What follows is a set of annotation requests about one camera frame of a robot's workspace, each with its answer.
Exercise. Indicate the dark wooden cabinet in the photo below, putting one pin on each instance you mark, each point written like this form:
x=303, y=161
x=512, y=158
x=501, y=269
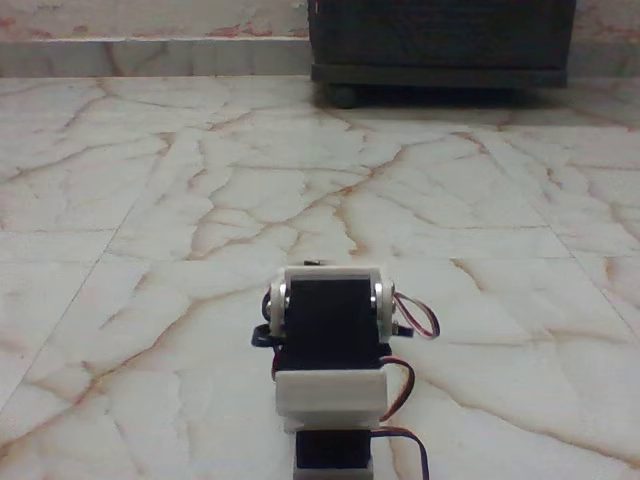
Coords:
x=440, y=40

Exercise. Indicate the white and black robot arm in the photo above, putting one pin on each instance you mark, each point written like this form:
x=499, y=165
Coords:
x=325, y=320

